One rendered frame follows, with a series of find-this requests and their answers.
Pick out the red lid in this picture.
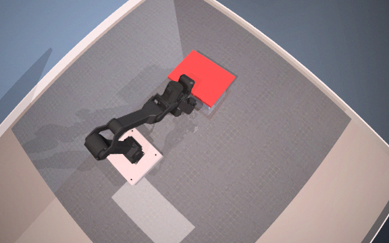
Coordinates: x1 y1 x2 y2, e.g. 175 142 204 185
168 50 235 108

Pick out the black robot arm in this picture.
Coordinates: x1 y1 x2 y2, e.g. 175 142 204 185
84 81 197 164

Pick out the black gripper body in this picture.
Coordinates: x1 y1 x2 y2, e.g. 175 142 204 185
170 74 195 117

